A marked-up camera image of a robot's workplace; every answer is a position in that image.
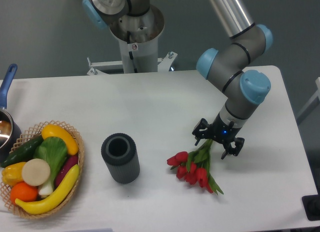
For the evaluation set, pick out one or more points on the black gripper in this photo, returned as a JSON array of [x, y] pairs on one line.
[[221, 133]]

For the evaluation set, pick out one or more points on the red tulip bouquet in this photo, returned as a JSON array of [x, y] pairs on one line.
[[194, 167]]

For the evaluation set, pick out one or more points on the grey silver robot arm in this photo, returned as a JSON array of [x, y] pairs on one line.
[[226, 70]]

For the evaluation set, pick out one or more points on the dark grey ribbed vase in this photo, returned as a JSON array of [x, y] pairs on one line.
[[119, 153]]

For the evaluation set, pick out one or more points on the black device at table edge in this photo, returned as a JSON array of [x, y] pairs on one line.
[[311, 204]]

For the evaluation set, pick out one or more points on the purple sweet potato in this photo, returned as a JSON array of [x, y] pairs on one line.
[[70, 162]]

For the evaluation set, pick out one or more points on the green bok choy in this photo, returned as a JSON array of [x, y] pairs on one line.
[[53, 150]]

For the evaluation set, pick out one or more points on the yellow squash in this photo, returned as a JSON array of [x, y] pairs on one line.
[[52, 130]]

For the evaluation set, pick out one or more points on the woven wicker basket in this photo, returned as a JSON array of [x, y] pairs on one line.
[[30, 133]]

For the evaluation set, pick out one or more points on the beige round disc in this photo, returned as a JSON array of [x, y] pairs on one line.
[[35, 172]]

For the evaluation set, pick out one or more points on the yellow banana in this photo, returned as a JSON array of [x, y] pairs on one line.
[[56, 198]]

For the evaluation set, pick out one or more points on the green cucumber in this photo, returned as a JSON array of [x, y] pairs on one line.
[[23, 153]]

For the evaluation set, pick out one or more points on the orange fruit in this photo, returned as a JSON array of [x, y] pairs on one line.
[[24, 192]]

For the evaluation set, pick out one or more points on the yellow bell pepper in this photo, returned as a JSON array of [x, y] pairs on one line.
[[12, 174]]

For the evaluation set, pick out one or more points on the white frame at right edge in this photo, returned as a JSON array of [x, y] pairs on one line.
[[310, 105]]

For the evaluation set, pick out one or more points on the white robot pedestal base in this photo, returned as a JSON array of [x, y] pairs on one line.
[[138, 43]]

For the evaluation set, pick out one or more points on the blue handled saucepan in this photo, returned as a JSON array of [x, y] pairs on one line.
[[9, 130]]

